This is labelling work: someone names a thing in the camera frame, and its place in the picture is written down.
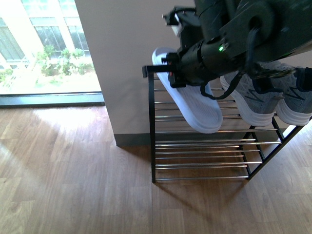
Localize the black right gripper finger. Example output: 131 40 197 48
142 65 171 78

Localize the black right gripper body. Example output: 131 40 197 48
163 40 234 88

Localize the light blue slipper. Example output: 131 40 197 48
152 47 223 134

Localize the grey knit sneaker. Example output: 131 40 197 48
265 67 312 126
231 74 283 127

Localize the black metal shoe rack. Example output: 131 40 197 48
147 73 302 183

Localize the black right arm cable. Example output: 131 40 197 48
200 26 261 100

